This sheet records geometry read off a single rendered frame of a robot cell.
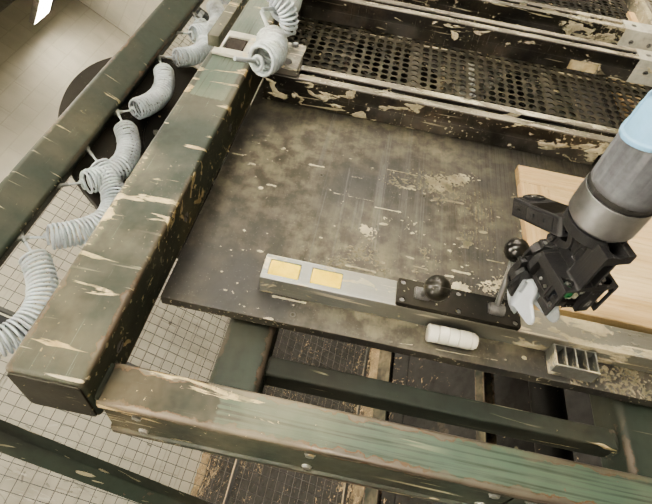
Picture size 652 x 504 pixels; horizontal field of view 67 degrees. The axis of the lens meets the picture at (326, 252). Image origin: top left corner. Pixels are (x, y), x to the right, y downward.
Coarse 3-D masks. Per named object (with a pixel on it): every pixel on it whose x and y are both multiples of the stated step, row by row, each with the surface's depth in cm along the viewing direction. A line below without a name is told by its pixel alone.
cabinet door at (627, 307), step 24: (528, 168) 108; (528, 192) 102; (552, 192) 104; (528, 240) 94; (648, 240) 98; (648, 264) 94; (624, 288) 89; (648, 288) 90; (576, 312) 84; (600, 312) 85; (624, 312) 85; (648, 312) 86
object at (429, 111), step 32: (288, 0) 100; (288, 32) 104; (288, 64) 106; (288, 96) 113; (320, 96) 112; (352, 96) 111; (384, 96) 109; (416, 96) 112; (448, 96) 112; (416, 128) 114; (448, 128) 113; (480, 128) 111; (512, 128) 110; (544, 128) 109; (576, 128) 111; (608, 128) 112; (576, 160) 113
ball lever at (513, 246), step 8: (512, 240) 74; (520, 240) 74; (504, 248) 75; (512, 248) 74; (520, 248) 73; (512, 256) 74; (512, 264) 75; (504, 280) 76; (504, 288) 77; (488, 304) 79; (496, 304) 78; (488, 312) 78; (496, 312) 78; (504, 312) 78
